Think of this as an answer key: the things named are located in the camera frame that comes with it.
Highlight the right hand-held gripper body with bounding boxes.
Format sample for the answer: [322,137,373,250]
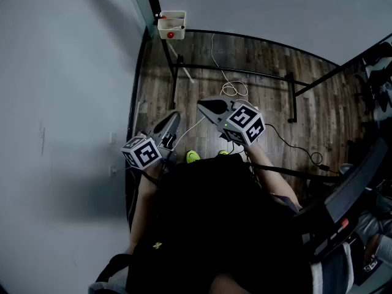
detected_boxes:
[216,102,266,147]

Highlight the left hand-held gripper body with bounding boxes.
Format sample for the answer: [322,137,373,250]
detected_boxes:
[121,130,179,170]

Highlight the person's left forearm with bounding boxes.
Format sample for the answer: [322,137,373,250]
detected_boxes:
[128,162,163,255]

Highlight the person's right forearm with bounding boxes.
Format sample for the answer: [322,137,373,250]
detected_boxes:
[244,142,303,211]

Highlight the white flat strip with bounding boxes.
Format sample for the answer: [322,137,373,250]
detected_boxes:
[167,43,195,84]

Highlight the white plastic tray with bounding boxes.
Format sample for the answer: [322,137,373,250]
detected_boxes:
[157,10,187,40]

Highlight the person's black shirt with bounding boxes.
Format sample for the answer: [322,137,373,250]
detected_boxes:
[125,153,313,294]

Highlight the dark grey machine panel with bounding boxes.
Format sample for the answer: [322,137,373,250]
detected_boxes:
[293,136,390,265]

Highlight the black chair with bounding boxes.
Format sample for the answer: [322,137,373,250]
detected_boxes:
[355,41,392,122]

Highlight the white cable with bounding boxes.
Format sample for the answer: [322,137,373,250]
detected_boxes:
[173,32,249,148]

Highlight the thick black cable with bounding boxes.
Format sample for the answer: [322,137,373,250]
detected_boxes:
[246,162,341,183]

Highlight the black cable with adapter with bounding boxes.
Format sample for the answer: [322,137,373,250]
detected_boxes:
[263,122,341,175]

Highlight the grey shoulder strap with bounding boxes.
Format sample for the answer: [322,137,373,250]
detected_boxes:
[311,242,355,294]
[88,254,131,294]

